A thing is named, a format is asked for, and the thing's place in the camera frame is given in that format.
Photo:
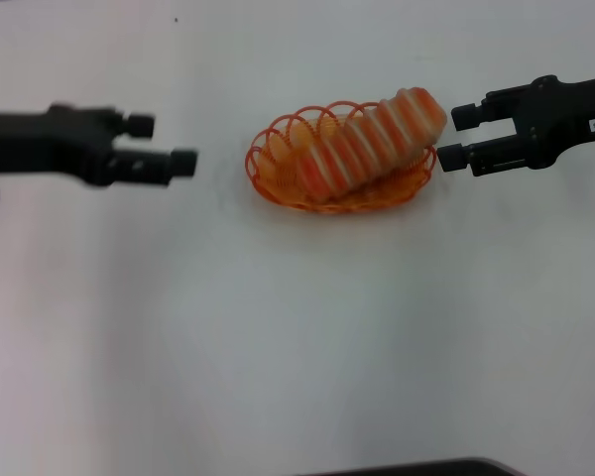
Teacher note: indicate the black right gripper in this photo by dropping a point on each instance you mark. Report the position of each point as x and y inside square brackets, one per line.
[560, 119]

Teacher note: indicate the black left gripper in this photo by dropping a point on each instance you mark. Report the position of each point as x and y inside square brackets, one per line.
[44, 144]

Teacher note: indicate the orange striped bread loaf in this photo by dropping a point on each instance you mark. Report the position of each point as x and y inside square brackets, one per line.
[372, 144]

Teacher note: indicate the orange woven plastic basket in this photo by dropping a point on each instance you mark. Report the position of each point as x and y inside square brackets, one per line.
[282, 163]

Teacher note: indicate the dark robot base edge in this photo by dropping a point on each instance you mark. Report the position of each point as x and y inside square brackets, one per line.
[416, 467]

